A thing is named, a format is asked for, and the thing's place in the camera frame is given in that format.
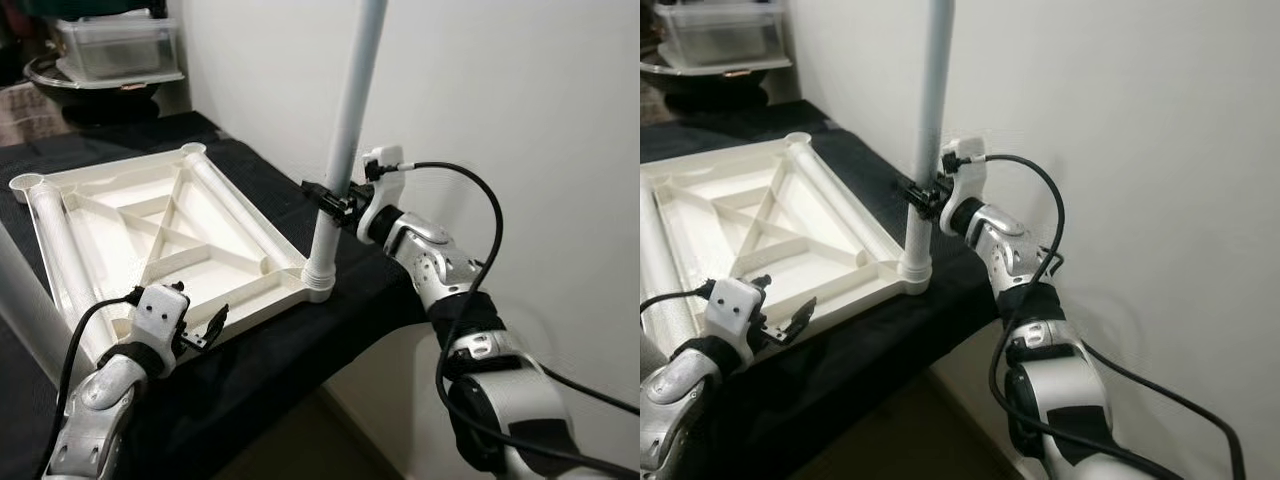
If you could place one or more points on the white plastic table top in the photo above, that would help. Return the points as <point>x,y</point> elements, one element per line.
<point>790,250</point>
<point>180,260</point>

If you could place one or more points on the beige patterned cloth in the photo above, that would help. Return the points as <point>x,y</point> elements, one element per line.
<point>30,115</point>

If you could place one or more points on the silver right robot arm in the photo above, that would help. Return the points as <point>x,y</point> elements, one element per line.
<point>440,260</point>
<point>1010,260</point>

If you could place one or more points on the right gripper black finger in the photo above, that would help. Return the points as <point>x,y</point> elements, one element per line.
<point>905,186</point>
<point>315,190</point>
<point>918,203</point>
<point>332,208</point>

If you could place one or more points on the white plastic table leg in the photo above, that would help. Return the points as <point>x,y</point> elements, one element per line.
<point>240,210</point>
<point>850,200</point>
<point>350,100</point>
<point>675,260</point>
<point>930,100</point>
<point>60,260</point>
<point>30,310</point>

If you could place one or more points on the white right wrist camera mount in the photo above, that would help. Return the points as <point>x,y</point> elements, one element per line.
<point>382,185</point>
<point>965,175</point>

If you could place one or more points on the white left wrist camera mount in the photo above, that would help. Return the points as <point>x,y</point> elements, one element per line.
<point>158,315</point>
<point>735,310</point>

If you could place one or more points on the clear lidded plastic container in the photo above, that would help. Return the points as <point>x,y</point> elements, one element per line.
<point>120,50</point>
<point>720,35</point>

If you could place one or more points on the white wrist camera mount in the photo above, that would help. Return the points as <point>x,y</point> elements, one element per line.
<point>382,185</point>
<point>158,315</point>
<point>965,175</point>
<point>735,310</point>

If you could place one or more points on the black tablecloth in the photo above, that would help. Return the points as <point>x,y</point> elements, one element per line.
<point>900,340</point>
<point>330,340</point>

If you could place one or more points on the dark green round lid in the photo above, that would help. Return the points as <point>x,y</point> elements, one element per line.
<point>90,8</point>

